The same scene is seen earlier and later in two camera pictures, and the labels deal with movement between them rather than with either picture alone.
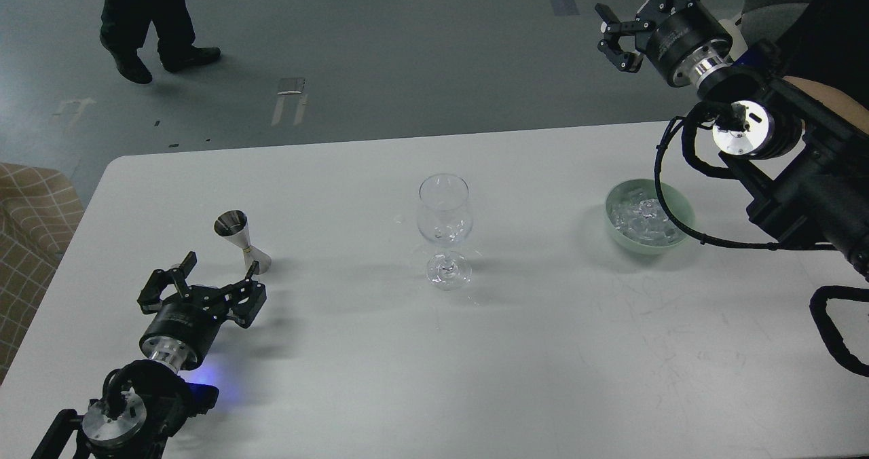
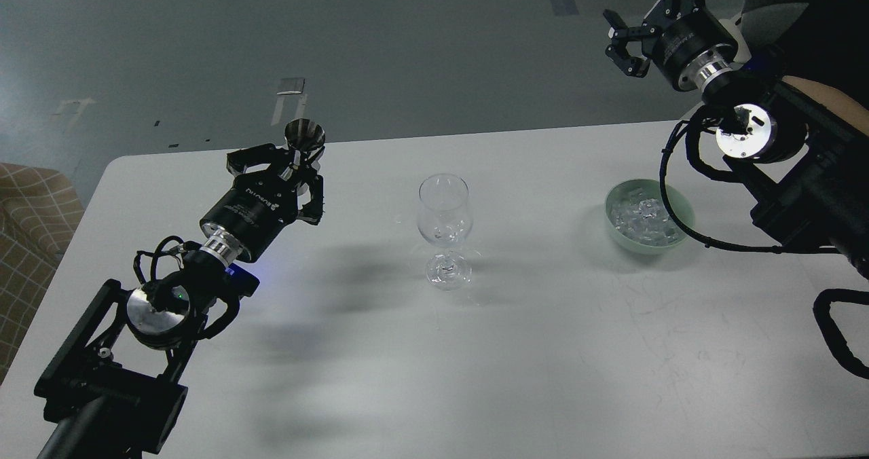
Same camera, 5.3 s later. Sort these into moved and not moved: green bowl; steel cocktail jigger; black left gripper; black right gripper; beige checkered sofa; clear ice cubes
Moved: steel cocktail jigger; black left gripper
Not moved: beige checkered sofa; black right gripper; green bowl; clear ice cubes
